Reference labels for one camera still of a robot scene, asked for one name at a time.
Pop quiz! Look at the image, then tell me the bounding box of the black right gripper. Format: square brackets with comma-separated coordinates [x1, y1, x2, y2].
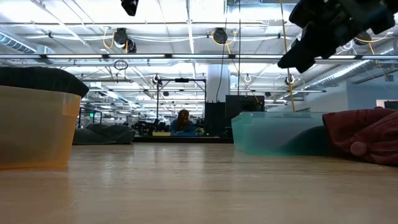
[277, 0, 398, 74]

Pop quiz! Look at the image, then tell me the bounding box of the dark gray baseball cap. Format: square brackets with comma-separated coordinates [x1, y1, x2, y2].
[0, 66, 90, 98]
[72, 123, 137, 146]

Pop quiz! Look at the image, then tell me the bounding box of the long ceiling light bar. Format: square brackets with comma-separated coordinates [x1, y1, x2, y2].
[46, 54, 265, 60]

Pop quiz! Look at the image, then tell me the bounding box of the large black panel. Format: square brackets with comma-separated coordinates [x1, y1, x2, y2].
[225, 95, 266, 138]

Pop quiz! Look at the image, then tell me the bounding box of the teal translucent plastic bin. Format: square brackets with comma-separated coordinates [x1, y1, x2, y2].
[231, 111, 330, 156]

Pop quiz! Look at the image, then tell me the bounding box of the small black panel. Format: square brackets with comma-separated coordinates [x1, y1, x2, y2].
[204, 101, 227, 138]

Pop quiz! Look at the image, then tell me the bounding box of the black background robot equipment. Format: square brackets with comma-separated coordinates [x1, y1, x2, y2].
[132, 119, 171, 137]

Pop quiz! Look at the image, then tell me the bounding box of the black ceiling cable reel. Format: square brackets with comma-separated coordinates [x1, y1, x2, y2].
[212, 27, 229, 45]
[113, 27, 137, 54]

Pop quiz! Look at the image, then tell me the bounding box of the yellow power cable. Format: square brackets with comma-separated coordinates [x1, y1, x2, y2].
[279, 0, 296, 113]

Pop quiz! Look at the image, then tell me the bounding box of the black hanging cable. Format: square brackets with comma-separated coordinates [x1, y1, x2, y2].
[237, 0, 242, 96]

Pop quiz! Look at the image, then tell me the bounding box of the black background station frame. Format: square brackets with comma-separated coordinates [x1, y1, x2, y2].
[156, 77, 208, 121]

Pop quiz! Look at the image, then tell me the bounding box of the black aluminium table frame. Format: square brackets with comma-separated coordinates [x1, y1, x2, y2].
[133, 136, 234, 144]

